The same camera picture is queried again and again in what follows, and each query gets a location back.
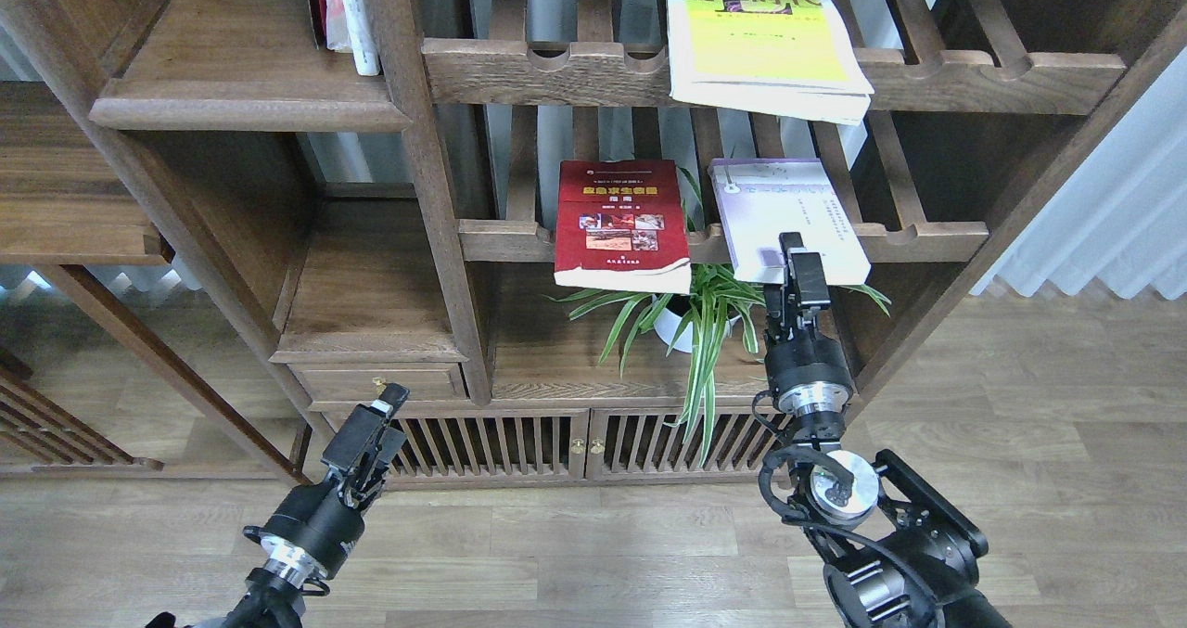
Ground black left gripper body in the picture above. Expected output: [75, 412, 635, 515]
[260, 481, 364, 579]

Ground white lavender book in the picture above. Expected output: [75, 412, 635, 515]
[709, 159, 870, 287]

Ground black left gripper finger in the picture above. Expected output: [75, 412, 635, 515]
[322, 383, 410, 481]
[362, 427, 407, 500]

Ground dark wooden bookshelf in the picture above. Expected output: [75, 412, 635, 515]
[4, 0, 1183, 483]

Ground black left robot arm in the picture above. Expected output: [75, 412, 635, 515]
[201, 383, 410, 627]

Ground white curtain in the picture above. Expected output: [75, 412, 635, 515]
[975, 53, 1186, 299]

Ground green spider plant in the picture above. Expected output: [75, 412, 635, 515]
[554, 169, 893, 467]

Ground white plant pot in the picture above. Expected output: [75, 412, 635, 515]
[654, 294, 696, 353]

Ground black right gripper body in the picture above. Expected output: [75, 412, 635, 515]
[764, 331, 855, 399]

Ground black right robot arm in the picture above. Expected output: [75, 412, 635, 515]
[758, 231, 1007, 627]

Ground white upright book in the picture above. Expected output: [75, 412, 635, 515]
[325, 0, 381, 77]

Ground yellow green book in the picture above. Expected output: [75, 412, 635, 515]
[666, 0, 874, 125]

